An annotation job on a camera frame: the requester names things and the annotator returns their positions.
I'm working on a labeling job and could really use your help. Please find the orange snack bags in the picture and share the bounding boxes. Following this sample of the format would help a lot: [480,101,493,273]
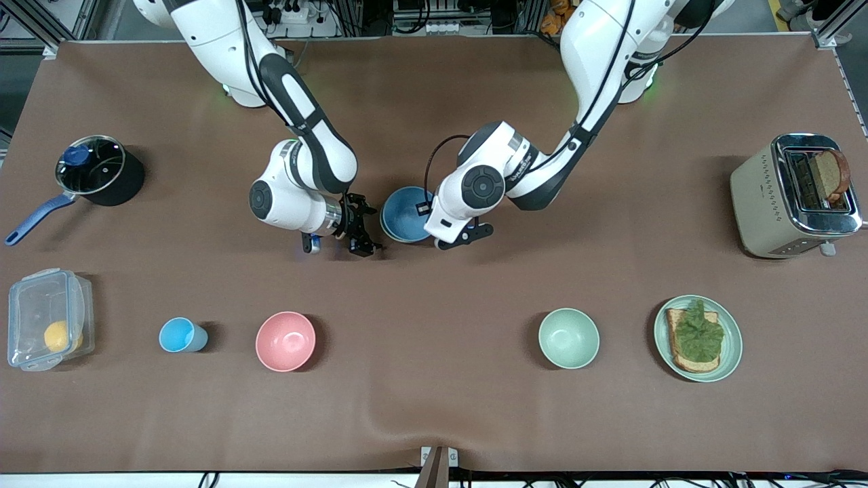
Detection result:
[540,0,577,36]

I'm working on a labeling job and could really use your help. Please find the black saucepan blue handle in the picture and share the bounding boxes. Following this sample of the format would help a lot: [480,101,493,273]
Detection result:
[5,136,145,246]

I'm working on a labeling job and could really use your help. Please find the brown toast slice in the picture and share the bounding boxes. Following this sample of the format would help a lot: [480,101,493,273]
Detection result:
[808,149,851,204]

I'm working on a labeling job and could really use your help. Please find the blue bowl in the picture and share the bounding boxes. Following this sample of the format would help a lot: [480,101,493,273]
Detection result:
[381,186,435,239]

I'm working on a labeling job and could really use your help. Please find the metal table edge bracket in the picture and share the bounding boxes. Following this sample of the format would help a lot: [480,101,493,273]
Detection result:
[415,446,458,488]

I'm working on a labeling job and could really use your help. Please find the glass lid blue knob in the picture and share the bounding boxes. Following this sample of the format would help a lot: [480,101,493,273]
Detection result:
[56,136,127,195]

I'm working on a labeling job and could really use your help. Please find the clear plastic lidded container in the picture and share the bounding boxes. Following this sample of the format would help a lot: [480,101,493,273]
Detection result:
[7,268,95,372]

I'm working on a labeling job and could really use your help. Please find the bread slice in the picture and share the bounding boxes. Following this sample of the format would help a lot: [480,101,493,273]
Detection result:
[665,308,721,373]

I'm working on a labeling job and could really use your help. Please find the aluminium frame profile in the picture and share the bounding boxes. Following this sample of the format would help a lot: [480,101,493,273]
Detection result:
[0,0,92,58]
[810,10,868,49]

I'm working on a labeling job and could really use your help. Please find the green lettuce leaf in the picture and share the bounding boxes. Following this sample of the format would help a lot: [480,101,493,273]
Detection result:
[673,300,725,363]

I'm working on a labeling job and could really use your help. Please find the light green plate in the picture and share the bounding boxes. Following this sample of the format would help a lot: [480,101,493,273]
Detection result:
[654,295,743,383]

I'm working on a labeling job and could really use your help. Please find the pink bowl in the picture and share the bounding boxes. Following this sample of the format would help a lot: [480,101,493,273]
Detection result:
[256,311,317,373]

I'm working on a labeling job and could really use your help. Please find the yellow lemon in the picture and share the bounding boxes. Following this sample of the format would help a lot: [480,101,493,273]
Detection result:
[44,321,83,353]

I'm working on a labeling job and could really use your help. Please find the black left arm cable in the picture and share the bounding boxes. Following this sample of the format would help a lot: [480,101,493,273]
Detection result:
[425,0,716,207]

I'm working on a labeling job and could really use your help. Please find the brown table mat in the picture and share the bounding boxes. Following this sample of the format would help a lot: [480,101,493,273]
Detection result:
[0,34,868,474]

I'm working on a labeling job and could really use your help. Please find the beige chrome toaster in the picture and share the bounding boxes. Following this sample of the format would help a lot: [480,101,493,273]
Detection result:
[730,133,863,259]

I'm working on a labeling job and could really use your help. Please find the blue cup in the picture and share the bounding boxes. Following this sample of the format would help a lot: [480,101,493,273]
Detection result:
[159,317,209,353]

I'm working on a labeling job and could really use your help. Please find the white power strip with plugs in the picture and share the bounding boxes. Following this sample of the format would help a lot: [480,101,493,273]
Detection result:
[279,5,338,38]

